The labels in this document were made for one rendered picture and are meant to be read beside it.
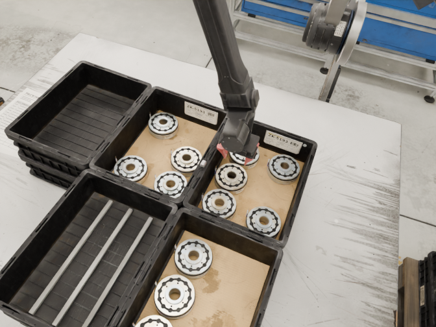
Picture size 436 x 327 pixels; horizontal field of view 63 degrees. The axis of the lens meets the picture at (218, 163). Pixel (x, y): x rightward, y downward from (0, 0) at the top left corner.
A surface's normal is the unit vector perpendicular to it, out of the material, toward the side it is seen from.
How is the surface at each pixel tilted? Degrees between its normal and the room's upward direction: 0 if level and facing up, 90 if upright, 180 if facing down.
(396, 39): 90
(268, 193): 0
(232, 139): 90
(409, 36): 90
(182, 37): 0
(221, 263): 0
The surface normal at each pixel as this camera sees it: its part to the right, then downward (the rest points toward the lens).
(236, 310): 0.07, -0.60
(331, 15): -0.32, 0.74
